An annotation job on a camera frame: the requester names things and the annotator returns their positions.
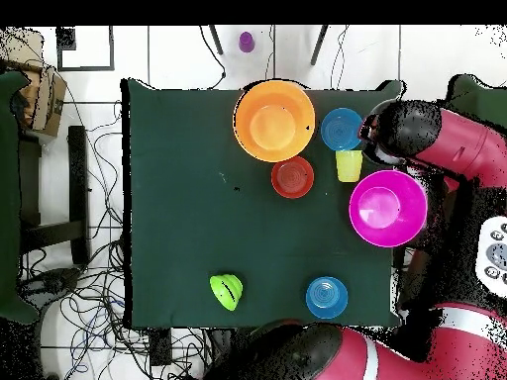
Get pink plastic bowl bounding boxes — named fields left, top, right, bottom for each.
left=348, top=169, right=429, bottom=249

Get orange plastic bowl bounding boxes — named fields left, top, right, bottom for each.
left=232, top=79, right=317, bottom=163

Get small green plastic bowl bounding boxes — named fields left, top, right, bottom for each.
left=208, top=272, right=244, bottom=312

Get blue plastic bowl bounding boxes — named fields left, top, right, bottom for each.
left=320, top=107, right=364, bottom=152
left=305, top=275, right=350, bottom=321

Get yellow plastic cup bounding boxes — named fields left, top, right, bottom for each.
left=335, top=148, right=364, bottom=184

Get red plastic bowl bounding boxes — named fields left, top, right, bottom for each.
left=270, top=155, right=316, bottom=200

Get black tripod leg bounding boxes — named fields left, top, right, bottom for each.
left=309, top=25, right=330, bottom=67
left=208, top=25, right=225, bottom=56

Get green cloth side table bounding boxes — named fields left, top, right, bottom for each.
left=0, top=69, right=41, bottom=326
left=435, top=73, right=507, bottom=130

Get purple plastic cup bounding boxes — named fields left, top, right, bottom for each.
left=238, top=31, right=255, bottom=54

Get dark green table cloth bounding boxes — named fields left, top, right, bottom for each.
left=120, top=78, right=407, bottom=331

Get cardboard box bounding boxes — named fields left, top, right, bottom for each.
left=0, top=27, right=68, bottom=139

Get black stand base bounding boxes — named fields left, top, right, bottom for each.
left=17, top=267, right=82, bottom=308

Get black square frame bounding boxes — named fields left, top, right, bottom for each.
left=55, top=26, right=116, bottom=73

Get black chair frame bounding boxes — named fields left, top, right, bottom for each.
left=17, top=125, right=91, bottom=267

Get tangle of floor cables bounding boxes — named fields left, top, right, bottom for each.
left=19, top=90, right=211, bottom=380

